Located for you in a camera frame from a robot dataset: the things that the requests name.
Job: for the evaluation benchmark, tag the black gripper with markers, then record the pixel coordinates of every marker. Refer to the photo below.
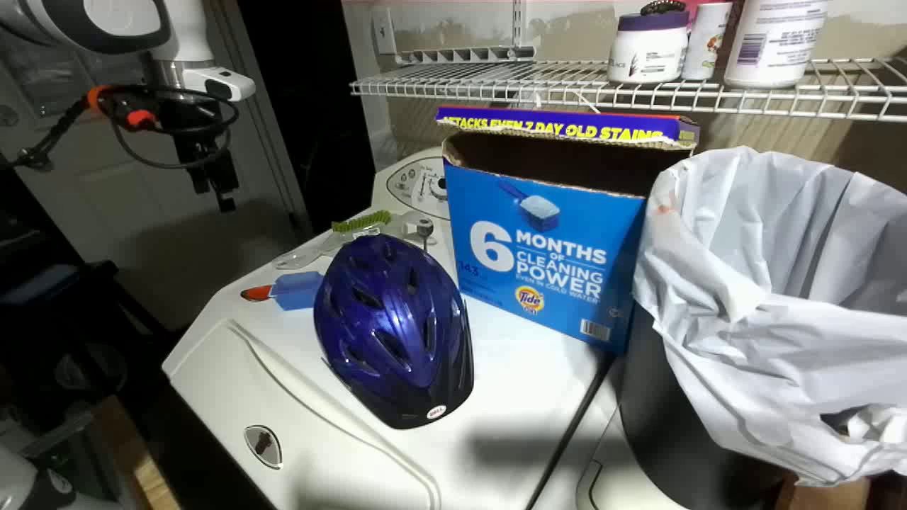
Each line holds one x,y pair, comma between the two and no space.
199,130

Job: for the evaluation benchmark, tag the blue bicycle helmet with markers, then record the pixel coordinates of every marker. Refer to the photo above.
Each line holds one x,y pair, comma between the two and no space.
393,330

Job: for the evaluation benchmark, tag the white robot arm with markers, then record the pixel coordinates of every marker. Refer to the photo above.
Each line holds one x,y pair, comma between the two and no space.
114,17

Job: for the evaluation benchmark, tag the white washing machine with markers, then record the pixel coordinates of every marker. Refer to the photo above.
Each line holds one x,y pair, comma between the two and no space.
312,414

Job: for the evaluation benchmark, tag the white panel door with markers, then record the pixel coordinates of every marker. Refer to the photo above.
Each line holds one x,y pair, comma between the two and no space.
122,217

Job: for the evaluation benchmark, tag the small orange object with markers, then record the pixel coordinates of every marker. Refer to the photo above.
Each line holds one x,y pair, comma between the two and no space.
257,292

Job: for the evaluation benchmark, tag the blue plastic scoop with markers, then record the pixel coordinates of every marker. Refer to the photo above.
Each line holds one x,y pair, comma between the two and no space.
298,291

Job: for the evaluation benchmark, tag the clear green plastic scoop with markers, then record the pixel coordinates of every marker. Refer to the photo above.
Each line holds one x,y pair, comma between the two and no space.
360,223

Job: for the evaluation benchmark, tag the black cluttered cart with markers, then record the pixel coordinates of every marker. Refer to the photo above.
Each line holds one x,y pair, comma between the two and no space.
57,342

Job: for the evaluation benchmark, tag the wooden board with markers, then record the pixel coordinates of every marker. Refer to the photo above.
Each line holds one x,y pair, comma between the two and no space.
143,462

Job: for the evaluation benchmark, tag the blue detergent box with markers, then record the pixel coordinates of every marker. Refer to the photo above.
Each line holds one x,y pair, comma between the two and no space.
543,255

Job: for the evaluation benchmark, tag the white jar purple lid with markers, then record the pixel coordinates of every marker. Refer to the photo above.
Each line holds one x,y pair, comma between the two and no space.
648,53

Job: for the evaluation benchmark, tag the black trash can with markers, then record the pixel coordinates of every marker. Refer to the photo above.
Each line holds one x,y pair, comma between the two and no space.
662,425

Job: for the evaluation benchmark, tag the white bottle pink cap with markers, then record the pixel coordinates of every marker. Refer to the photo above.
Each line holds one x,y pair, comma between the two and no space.
706,43

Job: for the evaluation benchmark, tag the large white jug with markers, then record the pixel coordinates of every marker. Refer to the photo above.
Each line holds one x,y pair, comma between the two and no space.
771,43

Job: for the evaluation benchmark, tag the trash can with white bag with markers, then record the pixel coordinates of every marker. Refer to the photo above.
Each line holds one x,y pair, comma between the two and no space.
783,302

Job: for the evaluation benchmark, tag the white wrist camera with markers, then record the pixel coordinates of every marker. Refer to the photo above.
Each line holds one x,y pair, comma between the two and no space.
223,82

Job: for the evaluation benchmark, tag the white wall switch plate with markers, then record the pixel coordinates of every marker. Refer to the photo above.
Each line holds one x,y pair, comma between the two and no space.
384,28

